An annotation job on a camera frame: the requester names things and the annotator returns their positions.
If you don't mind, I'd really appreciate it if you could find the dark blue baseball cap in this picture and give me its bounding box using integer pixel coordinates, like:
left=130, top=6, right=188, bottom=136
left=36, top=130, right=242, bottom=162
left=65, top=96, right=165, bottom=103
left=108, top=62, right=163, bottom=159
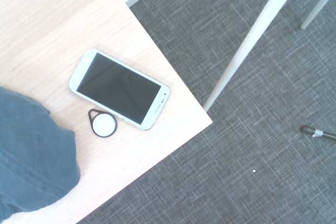
left=0, top=86, right=81, bottom=222

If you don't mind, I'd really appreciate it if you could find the white smartphone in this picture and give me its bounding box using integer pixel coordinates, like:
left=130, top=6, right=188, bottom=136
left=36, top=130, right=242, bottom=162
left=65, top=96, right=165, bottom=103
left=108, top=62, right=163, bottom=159
left=69, top=48, right=171, bottom=131

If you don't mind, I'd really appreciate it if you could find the white round key fob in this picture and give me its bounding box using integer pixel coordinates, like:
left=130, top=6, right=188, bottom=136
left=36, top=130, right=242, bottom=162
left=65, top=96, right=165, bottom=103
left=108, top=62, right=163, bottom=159
left=88, top=108, right=118, bottom=138

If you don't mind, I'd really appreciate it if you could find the white wooden coat rack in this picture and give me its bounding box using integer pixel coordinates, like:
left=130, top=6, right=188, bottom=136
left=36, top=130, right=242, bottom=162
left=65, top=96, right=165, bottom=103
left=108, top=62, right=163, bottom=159
left=170, top=0, right=336, bottom=113

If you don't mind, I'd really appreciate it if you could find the black camera tripod stand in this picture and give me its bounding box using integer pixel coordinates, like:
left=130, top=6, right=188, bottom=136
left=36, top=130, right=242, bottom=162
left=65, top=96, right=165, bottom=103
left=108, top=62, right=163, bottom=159
left=299, top=125, right=336, bottom=141

